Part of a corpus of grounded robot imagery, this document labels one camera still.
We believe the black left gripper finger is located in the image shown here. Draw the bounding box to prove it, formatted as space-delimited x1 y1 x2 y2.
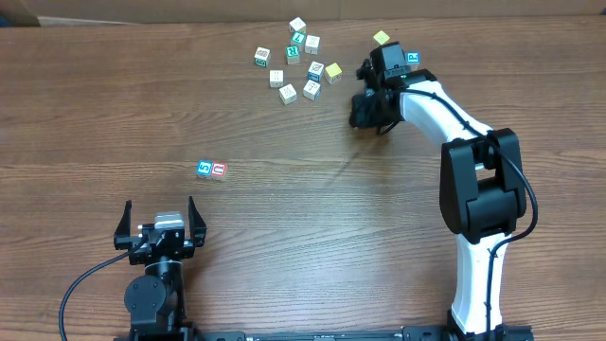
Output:
114 200 132 250
188 196 207 247

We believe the blue number 5 block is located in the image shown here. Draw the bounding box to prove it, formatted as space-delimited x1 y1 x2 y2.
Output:
196 160 213 177

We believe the red letter U block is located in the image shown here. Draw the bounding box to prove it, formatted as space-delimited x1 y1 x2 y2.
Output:
210 162 228 181

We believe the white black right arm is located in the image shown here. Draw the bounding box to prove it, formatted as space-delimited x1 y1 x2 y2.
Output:
349 65 536 340

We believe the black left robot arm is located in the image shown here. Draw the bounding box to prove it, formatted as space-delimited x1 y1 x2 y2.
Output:
114 197 207 340

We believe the yellow top centre block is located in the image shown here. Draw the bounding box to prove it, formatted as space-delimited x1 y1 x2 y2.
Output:
324 63 343 84

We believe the blue letter P block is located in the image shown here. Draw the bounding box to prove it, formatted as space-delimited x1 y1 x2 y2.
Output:
406 51 420 67

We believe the white blue edged block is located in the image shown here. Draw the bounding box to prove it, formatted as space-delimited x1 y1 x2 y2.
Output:
303 80 321 101

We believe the yellow top far block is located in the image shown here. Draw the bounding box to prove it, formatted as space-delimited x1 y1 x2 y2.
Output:
372 30 390 46

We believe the blue sided white block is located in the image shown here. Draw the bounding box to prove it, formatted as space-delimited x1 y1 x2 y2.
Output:
308 61 325 82

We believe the yellow letter S block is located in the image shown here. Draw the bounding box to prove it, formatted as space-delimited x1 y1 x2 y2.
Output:
278 83 297 105

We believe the white umbrella block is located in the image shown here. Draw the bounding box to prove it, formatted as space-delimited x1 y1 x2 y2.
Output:
304 35 320 55

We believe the green letter R block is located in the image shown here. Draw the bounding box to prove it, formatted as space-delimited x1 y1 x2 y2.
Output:
285 45 300 65

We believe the green letter L block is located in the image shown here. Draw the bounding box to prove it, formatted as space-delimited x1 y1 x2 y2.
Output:
290 31 307 48

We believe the white butterfly block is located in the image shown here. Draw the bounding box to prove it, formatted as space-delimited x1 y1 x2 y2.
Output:
269 70 284 88

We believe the top white ball block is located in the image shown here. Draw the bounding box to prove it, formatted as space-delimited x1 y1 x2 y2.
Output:
289 17 307 33

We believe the green letter B block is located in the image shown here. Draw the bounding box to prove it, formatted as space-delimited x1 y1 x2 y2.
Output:
254 46 271 68

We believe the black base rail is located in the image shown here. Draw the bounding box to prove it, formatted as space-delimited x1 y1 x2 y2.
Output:
188 323 535 341

